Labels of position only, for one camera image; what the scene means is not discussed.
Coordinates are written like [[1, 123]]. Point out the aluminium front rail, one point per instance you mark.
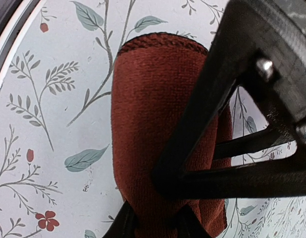
[[15, 18]]

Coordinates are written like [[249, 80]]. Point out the brown towel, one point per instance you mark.
[[153, 79]]

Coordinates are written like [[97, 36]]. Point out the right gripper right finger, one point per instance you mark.
[[188, 225]]

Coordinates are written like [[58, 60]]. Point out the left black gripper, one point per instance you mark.
[[260, 45]]

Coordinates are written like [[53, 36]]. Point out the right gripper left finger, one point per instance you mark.
[[124, 224]]

